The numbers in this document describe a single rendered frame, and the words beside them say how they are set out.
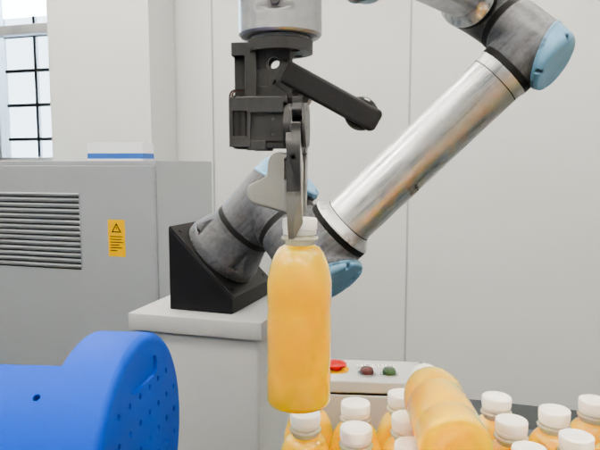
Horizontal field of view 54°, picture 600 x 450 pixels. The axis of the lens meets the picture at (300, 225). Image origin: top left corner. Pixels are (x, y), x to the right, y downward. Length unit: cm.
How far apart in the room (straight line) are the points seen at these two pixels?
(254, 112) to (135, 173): 171
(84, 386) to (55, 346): 201
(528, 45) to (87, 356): 92
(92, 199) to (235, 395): 130
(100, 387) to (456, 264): 278
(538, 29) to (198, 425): 107
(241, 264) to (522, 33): 75
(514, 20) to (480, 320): 232
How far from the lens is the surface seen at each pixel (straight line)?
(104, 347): 69
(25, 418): 66
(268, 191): 62
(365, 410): 81
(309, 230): 64
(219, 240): 133
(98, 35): 364
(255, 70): 65
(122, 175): 235
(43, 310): 265
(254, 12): 64
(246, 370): 130
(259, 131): 63
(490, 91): 119
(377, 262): 332
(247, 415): 134
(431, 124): 118
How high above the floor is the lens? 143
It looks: 6 degrees down
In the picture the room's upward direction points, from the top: straight up
